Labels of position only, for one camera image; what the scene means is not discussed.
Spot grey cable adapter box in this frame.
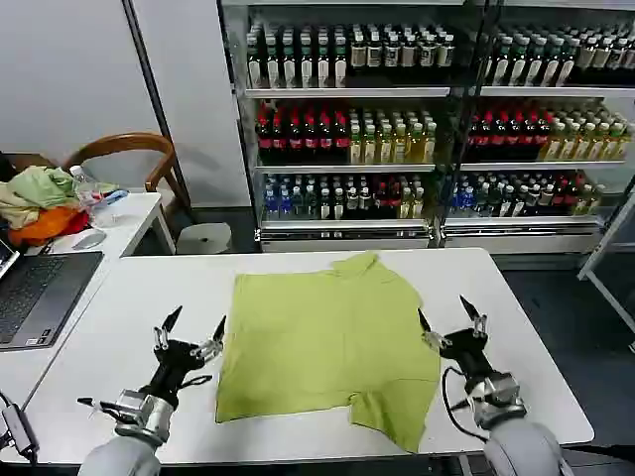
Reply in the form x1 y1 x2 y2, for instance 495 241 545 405
0 391 41 465

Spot grey laptop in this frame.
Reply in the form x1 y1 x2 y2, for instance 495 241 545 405
0 237 105 352

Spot grey computer mouse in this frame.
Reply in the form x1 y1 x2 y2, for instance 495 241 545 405
71 232 107 251

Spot white metal frame rack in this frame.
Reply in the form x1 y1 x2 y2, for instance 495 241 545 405
575 178 635 348

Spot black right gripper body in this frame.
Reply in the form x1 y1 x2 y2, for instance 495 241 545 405
438 327 495 386

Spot drinks shelf with bottles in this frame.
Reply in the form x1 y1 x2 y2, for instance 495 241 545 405
441 0 635 256
217 0 470 252

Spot green shirt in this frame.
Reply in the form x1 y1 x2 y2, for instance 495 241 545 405
213 251 442 454

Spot white round stool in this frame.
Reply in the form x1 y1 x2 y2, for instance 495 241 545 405
176 221 234 256

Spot white side desk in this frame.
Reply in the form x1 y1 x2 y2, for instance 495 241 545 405
0 190 178 413

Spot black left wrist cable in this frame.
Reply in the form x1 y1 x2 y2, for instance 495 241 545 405
173 374 214 394

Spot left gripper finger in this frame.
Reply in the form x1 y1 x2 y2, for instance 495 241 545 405
152 304 184 352
190 313 228 360

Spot brown wooden chair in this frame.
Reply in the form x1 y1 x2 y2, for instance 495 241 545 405
62 131 199 225

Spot light green garment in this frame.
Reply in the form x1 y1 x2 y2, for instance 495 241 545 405
8 166 84 210

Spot blue packet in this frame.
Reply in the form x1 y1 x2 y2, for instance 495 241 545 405
91 187 132 205

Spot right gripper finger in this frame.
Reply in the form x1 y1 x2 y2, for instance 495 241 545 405
417 307 445 350
458 295 488 340

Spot orange garment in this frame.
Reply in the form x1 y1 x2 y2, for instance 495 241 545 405
8 204 96 247

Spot beige garment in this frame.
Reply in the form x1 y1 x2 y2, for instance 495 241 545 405
0 180 45 232

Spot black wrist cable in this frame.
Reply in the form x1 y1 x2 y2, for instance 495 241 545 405
440 365 492 444
173 374 214 394

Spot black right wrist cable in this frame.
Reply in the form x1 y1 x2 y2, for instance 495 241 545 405
440 365 492 444

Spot clear plastic water bottle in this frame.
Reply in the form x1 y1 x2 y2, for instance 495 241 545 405
68 165 118 230

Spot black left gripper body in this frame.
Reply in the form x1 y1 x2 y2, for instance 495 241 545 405
147 338 206 399

